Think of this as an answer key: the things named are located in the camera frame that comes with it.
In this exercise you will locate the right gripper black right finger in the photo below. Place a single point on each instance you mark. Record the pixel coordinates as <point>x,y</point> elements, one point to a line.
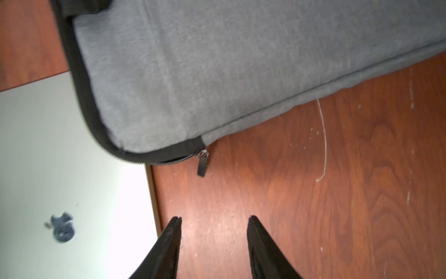
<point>266,259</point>

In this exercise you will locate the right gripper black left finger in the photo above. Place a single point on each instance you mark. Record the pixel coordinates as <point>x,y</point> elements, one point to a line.
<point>162,260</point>

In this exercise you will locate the grey laptop sleeve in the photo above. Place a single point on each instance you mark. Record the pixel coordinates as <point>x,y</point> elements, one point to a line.
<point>159,81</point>

